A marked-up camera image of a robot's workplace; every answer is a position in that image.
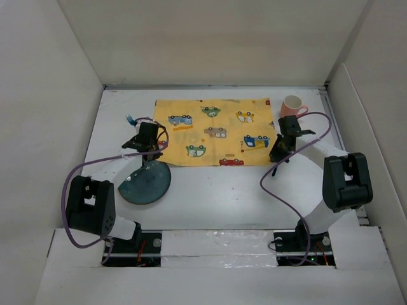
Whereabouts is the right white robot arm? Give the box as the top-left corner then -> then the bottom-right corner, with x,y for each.
269,116 -> 373,250

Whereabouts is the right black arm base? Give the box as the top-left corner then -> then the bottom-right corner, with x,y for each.
268,224 -> 336,267

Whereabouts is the yellow car-print cloth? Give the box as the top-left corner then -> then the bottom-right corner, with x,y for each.
154,98 -> 277,166

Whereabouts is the teal ceramic plate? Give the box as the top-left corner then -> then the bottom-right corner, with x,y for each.
118,160 -> 172,205

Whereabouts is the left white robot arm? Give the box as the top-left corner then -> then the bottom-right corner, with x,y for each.
61,118 -> 168,252

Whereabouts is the blue metal fork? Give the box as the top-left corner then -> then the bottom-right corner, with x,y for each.
126,114 -> 136,126

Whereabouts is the pink ceramic mug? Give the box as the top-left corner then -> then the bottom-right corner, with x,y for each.
280,95 -> 309,118

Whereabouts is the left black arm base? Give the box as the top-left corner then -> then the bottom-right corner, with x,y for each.
102,231 -> 162,268

